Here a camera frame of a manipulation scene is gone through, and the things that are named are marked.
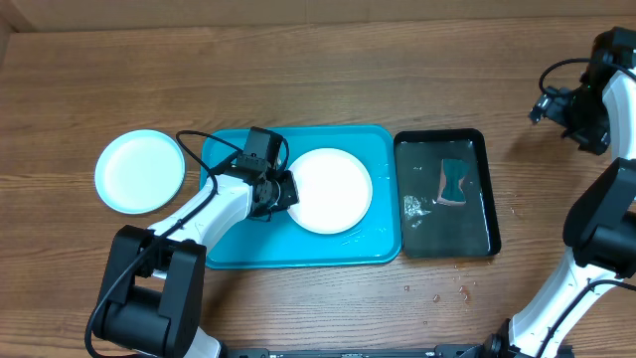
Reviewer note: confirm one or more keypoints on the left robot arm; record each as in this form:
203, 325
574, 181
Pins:
150, 300

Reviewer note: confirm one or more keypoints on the teal plastic tray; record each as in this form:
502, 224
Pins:
281, 243

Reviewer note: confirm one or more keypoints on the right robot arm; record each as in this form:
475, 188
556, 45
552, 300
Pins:
599, 229

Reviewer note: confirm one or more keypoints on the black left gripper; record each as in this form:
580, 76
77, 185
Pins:
290, 196

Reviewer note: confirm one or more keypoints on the white pink plate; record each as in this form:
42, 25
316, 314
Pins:
334, 190

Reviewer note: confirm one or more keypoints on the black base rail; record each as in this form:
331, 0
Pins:
439, 351

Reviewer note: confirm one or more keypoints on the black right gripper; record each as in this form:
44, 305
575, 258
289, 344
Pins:
553, 108

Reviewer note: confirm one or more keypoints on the green orange sponge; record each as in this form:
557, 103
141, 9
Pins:
452, 175

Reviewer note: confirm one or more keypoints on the light blue plate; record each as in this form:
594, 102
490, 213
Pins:
139, 172

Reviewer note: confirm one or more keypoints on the black water tray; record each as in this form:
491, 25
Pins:
431, 230

